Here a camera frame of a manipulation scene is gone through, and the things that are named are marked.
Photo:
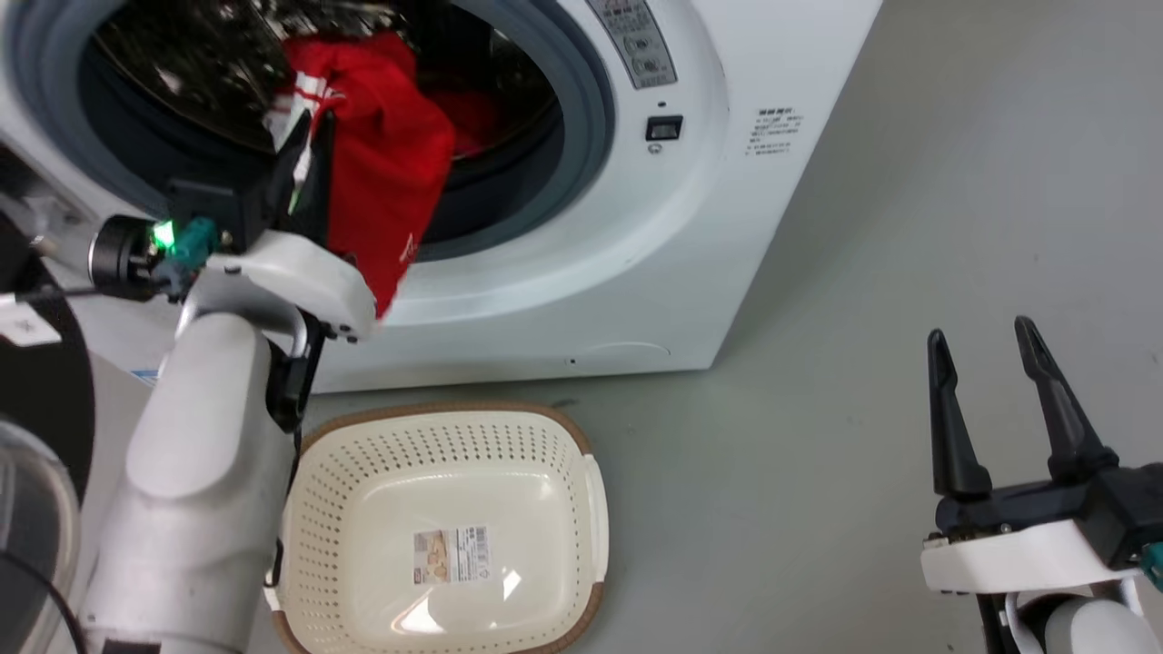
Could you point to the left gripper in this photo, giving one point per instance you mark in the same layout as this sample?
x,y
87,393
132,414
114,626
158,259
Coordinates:
x,y
300,272

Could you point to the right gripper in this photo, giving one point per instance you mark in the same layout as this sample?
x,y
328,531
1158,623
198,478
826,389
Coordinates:
x,y
1036,545

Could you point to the red garment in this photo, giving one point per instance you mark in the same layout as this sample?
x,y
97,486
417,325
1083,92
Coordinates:
x,y
391,154

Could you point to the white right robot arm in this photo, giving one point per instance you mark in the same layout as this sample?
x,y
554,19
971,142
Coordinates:
x,y
1081,627

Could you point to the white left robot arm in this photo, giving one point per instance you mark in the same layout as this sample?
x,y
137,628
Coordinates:
x,y
200,472

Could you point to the cream perforated laundry basket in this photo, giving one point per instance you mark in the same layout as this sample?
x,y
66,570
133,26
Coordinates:
x,y
445,481

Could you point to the white front-load washing machine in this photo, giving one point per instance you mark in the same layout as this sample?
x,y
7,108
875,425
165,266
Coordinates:
x,y
636,254

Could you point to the washing machine door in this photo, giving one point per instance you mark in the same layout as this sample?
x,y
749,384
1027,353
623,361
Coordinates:
x,y
41,391

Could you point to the black door latch socket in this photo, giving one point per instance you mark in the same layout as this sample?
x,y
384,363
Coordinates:
x,y
664,128

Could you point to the printed warning label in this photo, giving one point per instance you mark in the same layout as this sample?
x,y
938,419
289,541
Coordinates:
x,y
775,132

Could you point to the paper label sticker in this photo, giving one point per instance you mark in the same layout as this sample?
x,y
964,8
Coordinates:
x,y
452,555

